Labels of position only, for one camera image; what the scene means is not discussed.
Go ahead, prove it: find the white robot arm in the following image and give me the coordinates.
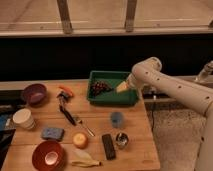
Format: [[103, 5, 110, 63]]
[[116, 57, 213, 171]]

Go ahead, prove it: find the white paper cup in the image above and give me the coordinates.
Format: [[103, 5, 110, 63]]
[[13, 108, 35, 130]]

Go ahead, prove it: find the orange fruit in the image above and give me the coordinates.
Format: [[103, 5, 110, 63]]
[[73, 133, 88, 149]]

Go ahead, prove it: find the blue cup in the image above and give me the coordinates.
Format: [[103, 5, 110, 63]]
[[110, 112, 124, 128]]

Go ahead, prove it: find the purple bowl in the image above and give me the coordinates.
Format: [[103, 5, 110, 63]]
[[21, 83, 47, 105]]

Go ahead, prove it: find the green plastic tray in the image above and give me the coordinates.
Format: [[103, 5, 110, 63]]
[[87, 71, 138, 106]]

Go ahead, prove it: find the black remote control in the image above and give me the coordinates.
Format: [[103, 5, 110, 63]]
[[102, 134, 116, 160]]

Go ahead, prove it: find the red bowl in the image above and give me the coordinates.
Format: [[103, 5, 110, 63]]
[[32, 140, 64, 171]]

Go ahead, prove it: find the orange carrot toy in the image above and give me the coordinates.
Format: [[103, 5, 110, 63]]
[[59, 86, 74, 97]]

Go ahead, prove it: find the small metal cup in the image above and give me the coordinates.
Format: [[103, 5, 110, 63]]
[[115, 132, 129, 149]]

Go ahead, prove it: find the bunch of dark grapes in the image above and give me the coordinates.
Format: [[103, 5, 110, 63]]
[[91, 81, 112, 96]]

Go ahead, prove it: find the blue sponge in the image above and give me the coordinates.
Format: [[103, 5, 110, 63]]
[[41, 127, 64, 141]]

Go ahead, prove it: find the banana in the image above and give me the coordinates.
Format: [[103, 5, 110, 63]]
[[70, 149, 101, 168]]

